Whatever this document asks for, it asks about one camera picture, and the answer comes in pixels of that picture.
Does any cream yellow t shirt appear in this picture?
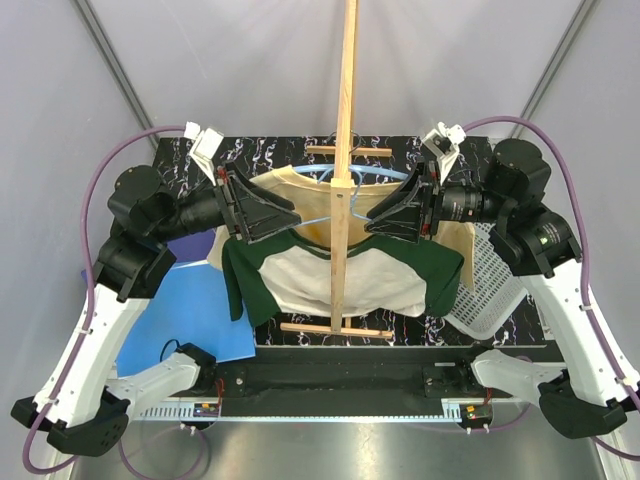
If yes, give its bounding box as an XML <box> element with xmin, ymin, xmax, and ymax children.
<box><xmin>205</xmin><ymin>167</ymin><xmax>477</xmax><ymax>295</ymax></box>

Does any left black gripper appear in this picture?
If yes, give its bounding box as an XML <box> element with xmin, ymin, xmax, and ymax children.
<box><xmin>152</xmin><ymin>159</ymin><xmax>303</xmax><ymax>243</ymax></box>

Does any light blue wire hanger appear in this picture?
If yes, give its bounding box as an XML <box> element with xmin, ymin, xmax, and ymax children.
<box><xmin>293</xmin><ymin>164</ymin><xmax>369</xmax><ymax>226</ymax></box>

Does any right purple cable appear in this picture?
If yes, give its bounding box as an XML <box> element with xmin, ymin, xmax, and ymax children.
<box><xmin>462</xmin><ymin>115</ymin><xmax>640</xmax><ymax>466</ymax></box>

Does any white plastic basket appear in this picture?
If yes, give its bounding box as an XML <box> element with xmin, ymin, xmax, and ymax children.
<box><xmin>445</xmin><ymin>223</ymin><xmax>527</xmax><ymax>340</ymax></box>

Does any black marbled mat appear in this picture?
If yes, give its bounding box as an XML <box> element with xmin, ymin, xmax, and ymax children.
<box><xmin>152</xmin><ymin>136</ymin><xmax>550</xmax><ymax>347</ymax></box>

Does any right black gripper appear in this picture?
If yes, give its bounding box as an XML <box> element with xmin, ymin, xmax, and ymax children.
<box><xmin>365</xmin><ymin>156</ymin><xmax>510</xmax><ymax>244</ymax></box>

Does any light blue plastic hanger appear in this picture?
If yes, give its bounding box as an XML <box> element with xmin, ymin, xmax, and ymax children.
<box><xmin>293</xmin><ymin>164</ymin><xmax>409</xmax><ymax>181</ymax></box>

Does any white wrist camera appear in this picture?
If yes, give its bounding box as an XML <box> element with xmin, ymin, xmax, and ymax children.
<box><xmin>184</xmin><ymin>122</ymin><xmax>224</xmax><ymax>185</ymax></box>
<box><xmin>421</xmin><ymin>122</ymin><xmax>466</xmax><ymax>185</ymax></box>

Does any blue folder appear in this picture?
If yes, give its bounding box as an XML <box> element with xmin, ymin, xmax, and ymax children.
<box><xmin>116</xmin><ymin>260</ymin><xmax>255</xmax><ymax>377</ymax></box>

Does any green and white t shirt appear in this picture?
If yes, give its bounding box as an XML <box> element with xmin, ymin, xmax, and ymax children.
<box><xmin>208</xmin><ymin>230</ymin><xmax>466</xmax><ymax>327</ymax></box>

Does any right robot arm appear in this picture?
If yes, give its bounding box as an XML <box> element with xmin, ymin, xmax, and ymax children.
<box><xmin>365</xmin><ymin>139</ymin><xmax>639</xmax><ymax>439</ymax></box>

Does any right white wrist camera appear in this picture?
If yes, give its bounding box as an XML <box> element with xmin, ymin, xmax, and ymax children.
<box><xmin>421</xmin><ymin>122</ymin><xmax>466</xmax><ymax>185</ymax></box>

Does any purple folder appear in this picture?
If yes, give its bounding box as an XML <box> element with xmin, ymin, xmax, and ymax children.
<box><xmin>167</xmin><ymin>230</ymin><xmax>215</xmax><ymax>263</ymax></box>

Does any white slotted cable duct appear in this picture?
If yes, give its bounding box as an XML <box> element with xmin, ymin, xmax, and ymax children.
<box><xmin>137</xmin><ymin>402</ymin><xmax>220</xmax><ymax>422</ymax></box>

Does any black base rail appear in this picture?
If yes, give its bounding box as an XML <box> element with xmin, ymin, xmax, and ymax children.
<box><xmin>160</xmin><ymin>345</ymin><xmax>551</xmax><ymax>419</ymax></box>

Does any wooden hanger stand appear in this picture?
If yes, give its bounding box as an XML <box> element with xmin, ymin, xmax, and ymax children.
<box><xmin>280</xmin><ymin>0</ymin><xmax>392</xmax><ymax>340</ymax></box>

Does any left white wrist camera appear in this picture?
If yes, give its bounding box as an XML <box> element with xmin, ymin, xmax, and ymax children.
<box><xmin>184</xmin><ymin>122</ymin><xmax>224</xmax><ymax>185</ymax></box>

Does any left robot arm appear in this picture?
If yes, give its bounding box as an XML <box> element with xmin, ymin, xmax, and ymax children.
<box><xmin>11</xmin><ymin>165</ymin><xmax>301</xmax><ymax>458</ymax></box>

